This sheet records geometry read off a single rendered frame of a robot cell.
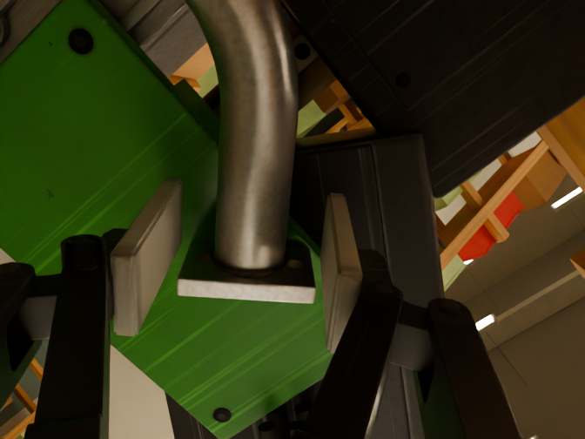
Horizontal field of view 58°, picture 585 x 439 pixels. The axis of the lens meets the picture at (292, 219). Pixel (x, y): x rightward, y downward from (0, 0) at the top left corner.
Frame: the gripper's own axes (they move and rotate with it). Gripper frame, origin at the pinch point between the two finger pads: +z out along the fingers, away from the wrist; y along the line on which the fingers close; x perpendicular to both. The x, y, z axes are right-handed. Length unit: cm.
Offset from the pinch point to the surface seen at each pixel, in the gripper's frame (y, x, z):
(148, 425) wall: -161, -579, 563
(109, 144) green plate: -6.5, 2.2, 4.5
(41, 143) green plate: -9.5, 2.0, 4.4
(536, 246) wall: 435, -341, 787
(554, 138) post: 47, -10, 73
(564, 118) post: 48, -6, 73
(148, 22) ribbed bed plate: -5.3, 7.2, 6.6
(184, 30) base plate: -15, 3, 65
